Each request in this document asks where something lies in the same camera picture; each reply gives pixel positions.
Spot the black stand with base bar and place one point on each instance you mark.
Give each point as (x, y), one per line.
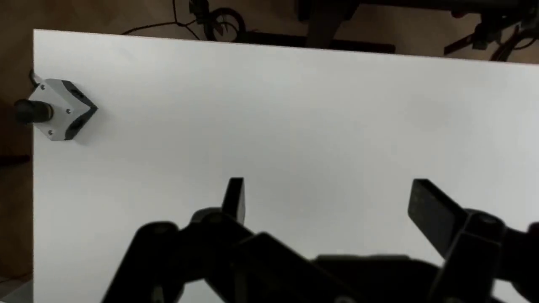
(326, 17)

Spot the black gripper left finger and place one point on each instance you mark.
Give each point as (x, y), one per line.
(233, 195)

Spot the black tripod legs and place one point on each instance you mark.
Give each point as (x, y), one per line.
(495, 34)

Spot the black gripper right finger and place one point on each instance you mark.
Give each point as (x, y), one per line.
(432, 210)

